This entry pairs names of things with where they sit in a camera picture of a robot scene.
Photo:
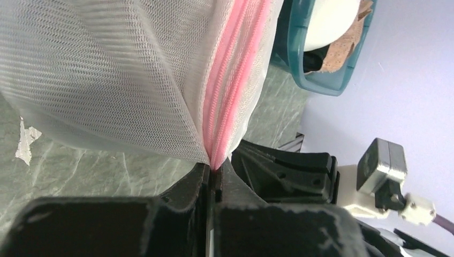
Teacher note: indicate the teal plastic basin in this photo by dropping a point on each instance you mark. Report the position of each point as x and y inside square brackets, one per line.
[288, 50]

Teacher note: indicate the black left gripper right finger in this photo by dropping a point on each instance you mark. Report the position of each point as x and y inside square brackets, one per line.
[242, 224]

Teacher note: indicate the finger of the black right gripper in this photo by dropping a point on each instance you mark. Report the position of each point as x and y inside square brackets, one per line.
[278, 176]

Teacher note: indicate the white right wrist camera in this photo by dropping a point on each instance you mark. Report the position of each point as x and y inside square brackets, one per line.
[373, 187]

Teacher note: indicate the beige bra in basin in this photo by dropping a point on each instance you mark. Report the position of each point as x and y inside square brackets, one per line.
[343, 48]

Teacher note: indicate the black bra in basin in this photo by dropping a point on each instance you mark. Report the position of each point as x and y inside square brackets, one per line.
[313, 60]

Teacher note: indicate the pink rimmed mesh laundry bag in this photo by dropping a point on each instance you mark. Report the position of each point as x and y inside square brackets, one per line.
[176, 78]

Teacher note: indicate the aluminium frame rail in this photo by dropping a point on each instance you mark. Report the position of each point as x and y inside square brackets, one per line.
[294, 145]

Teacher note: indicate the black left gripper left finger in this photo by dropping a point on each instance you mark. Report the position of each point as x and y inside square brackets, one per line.
[173, 223]

